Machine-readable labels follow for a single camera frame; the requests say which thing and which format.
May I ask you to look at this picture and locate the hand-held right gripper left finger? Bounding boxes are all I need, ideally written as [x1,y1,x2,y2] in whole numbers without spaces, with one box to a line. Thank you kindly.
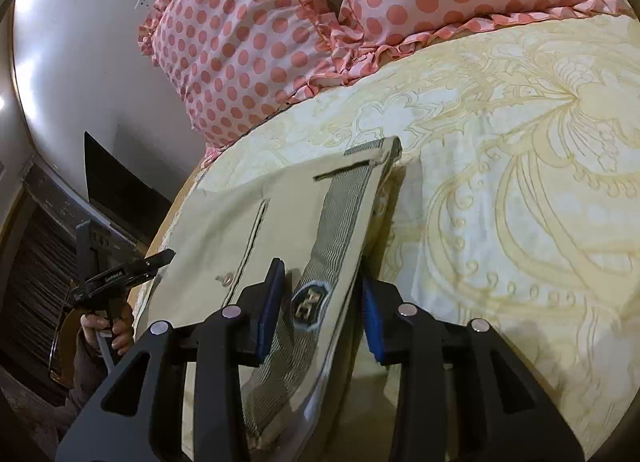
[54,258,286,462]

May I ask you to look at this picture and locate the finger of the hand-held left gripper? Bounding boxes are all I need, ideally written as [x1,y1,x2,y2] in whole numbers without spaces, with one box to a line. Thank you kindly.
[124,249,177,289]

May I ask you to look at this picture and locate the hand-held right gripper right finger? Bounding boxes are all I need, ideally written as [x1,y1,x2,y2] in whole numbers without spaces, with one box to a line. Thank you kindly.
[361,276,586,462]

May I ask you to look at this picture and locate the khaki pants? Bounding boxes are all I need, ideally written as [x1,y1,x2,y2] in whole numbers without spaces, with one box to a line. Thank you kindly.
[134,136,404,462]

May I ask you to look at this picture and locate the person's left forearm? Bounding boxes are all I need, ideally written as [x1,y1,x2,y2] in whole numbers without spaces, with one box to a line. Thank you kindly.
[66,337,120,415]

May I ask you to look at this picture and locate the person's left hand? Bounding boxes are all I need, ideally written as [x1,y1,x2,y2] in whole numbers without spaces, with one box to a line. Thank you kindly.
[81,303,136,358]

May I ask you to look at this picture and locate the dark slatted furniture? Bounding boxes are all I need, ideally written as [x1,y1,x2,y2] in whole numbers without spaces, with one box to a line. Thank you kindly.
[0,154,88,395]

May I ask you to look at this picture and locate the dark flat panel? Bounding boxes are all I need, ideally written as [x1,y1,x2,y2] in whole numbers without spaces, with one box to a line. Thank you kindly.
[83,131,174,245]

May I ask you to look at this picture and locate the yellow patterned bed sheet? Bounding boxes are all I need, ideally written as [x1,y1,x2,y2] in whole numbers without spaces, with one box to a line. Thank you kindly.
[127,6,640,462]

